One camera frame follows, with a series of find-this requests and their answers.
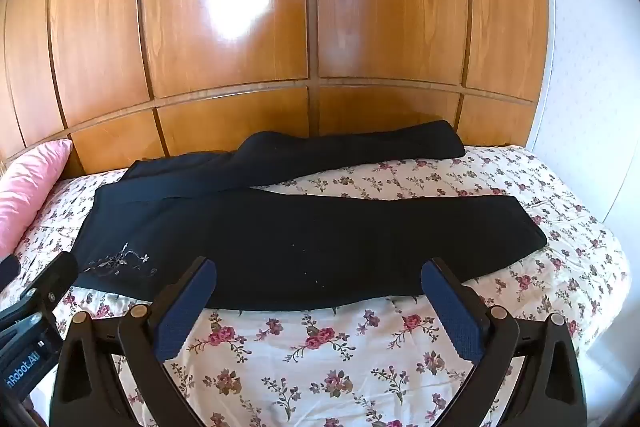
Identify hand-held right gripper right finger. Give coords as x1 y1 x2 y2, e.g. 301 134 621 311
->
420 257 588 427

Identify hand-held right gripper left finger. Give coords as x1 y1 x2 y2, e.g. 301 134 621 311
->
52 257 218 427

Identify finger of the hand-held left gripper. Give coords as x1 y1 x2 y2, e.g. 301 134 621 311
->
0 254 22 290
0 252 79 325

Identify black pants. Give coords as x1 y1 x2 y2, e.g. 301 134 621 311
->
70 119 548 312

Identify pink pillow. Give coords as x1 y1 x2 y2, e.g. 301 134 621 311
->
0 138 74 258

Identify floral bedspread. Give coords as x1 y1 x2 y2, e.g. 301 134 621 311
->
0 144 633 427

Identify wooden panelled wardrobe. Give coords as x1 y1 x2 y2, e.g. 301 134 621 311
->
0 0 556 178

